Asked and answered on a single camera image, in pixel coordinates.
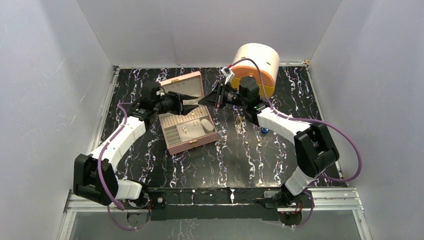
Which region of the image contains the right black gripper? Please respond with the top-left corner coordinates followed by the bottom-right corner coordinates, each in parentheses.
top-left (197, 82), bottom-right (247, 110)

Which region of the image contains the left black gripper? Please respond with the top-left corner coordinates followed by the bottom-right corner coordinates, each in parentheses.
top-left (154, 92), bottom-right (200, 117)

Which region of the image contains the pink jewelry box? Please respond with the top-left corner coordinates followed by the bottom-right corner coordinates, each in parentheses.
top-left (159, 71), bottom-right (218, 155)

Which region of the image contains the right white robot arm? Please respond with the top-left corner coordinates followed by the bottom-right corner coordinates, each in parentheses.
top-left (199, 67), bottom-right (340, 207)

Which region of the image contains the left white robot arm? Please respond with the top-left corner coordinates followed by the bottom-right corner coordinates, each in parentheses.
top-left (73, 82), bottom-right (200, 211)

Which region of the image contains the white oval pad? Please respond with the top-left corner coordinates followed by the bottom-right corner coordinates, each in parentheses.
top-left (200, 118), bottom-right (215, 134)

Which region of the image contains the blue stapler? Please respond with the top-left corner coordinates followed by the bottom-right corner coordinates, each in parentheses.
top-left (260, 127), bottom-right (269, 134)

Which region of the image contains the round three-drawer organizer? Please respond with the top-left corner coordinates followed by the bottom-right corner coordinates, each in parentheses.
top-left (231, 43), bottom-right (280, 98)

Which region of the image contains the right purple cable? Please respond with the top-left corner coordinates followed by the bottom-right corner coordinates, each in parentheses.
top-left (228, 58), bottom-right (363, 228)

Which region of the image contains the purple cable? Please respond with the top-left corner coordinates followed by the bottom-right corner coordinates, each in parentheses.
top-left (228, 58), bottom-right (363, 228)
top-left (96, 101), bottom-right (150, 231)

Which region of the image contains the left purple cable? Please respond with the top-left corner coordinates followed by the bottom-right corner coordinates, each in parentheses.
top-left (96, 101), bottom-right (150, 231)

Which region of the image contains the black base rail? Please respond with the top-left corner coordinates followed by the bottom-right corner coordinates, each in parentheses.
top-left (145, 187), bottom-right (314, 222)

